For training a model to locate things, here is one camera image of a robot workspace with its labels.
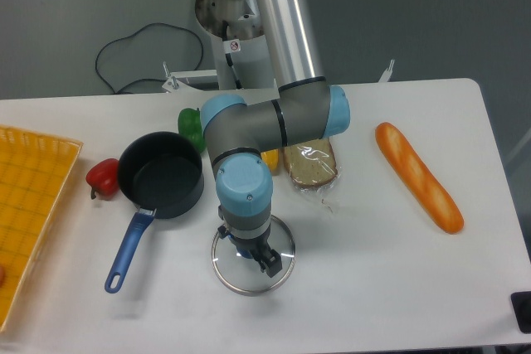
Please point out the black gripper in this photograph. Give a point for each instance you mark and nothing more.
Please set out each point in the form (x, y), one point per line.
(256, 248)

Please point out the toast slice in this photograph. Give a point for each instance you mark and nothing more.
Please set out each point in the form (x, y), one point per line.
(313, 171)

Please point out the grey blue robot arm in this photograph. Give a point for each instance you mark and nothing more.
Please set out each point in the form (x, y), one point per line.
(274, 95)

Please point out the glass lid blue knob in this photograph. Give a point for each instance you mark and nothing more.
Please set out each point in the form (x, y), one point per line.
(242, 275)

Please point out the green bell pepper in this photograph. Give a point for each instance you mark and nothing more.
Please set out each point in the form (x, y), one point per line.
(189, 126)

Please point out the orange baguette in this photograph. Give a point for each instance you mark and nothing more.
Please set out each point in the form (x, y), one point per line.
(434, 199)

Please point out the red bell pepper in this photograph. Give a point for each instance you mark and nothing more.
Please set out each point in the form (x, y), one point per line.
(102, 179)

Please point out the yellow woven basket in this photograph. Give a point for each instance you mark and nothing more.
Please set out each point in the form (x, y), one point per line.
(35, 168)

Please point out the black corner object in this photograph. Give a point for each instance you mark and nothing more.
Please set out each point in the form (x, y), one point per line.
(521, 302)

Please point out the black pot blue handle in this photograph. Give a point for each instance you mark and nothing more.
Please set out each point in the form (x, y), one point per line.
(161, 173)

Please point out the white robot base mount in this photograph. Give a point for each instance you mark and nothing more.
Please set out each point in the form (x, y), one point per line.
(240, 52)

